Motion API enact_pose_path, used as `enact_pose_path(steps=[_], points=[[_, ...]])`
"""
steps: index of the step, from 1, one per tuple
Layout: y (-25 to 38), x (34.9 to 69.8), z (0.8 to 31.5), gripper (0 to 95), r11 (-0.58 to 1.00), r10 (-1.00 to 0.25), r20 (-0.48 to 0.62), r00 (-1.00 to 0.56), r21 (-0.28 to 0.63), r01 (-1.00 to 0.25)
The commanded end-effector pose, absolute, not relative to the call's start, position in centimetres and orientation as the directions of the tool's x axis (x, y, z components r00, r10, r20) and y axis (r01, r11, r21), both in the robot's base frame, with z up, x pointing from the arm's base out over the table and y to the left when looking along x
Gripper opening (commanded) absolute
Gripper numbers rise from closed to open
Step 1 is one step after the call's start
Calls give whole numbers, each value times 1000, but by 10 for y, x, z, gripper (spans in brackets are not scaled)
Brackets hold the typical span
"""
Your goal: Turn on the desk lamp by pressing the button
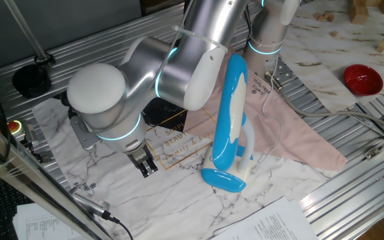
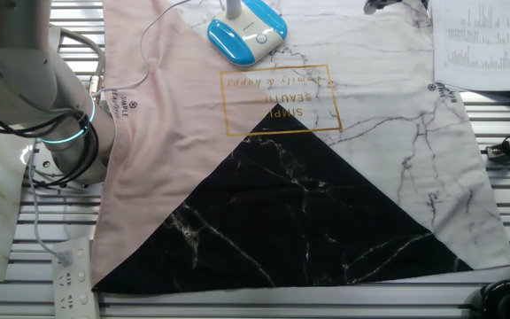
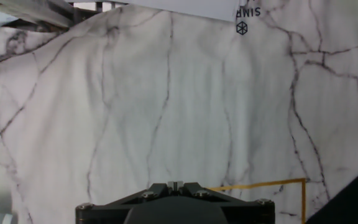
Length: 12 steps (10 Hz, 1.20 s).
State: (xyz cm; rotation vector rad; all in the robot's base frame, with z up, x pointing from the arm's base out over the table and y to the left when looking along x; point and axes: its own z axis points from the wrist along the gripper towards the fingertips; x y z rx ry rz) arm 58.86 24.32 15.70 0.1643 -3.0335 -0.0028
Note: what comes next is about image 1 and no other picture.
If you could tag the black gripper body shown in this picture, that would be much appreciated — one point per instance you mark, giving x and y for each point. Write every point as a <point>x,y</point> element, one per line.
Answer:
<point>140,158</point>

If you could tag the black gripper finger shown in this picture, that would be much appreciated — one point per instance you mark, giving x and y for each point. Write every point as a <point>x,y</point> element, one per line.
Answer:
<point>152,166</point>
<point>145,170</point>

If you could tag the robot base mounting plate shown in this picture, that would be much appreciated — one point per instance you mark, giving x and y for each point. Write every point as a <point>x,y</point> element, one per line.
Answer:
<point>283,71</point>

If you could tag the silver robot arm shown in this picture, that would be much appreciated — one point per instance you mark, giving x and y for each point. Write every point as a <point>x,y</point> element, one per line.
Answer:
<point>128,93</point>

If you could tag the blue white desk lamp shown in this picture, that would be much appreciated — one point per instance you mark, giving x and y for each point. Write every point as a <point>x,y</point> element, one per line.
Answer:
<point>228,133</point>

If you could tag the red emergency stop button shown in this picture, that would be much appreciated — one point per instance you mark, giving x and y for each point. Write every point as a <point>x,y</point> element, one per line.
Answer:
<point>14,127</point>

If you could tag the marble pink black tablecloth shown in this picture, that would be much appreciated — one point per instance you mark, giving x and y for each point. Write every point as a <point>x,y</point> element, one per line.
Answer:
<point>128,200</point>

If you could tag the printed paper sheet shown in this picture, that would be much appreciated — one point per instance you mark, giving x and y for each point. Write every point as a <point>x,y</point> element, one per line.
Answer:
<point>272,223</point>
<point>42,223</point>

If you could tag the black round stand base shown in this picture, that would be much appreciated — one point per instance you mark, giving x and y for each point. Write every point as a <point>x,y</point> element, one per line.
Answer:
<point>31,81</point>

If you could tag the metal stand pole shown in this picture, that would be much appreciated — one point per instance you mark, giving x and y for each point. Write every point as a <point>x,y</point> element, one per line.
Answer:
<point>25,30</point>

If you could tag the white marble pattern sheet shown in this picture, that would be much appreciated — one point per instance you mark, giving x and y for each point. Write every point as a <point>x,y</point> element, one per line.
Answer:
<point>328,66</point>

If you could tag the small wooden block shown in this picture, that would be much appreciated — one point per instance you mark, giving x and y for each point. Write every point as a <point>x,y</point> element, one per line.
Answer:
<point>318,16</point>
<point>328,17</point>
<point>334,33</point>

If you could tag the red bowl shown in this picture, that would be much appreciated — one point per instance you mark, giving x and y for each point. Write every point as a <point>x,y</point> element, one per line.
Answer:
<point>362,80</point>

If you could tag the large wooden block stack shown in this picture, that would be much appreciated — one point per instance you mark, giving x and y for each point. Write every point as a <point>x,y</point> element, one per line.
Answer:
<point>358,13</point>

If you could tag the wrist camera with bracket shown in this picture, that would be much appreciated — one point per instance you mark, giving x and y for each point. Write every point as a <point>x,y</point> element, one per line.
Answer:
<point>83,135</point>

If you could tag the silver depth camera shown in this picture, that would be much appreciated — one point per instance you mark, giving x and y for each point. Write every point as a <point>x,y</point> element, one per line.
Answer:
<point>88,201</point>

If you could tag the aluminium frame bar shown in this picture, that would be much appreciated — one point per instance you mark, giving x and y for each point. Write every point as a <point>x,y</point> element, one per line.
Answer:
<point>28,176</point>

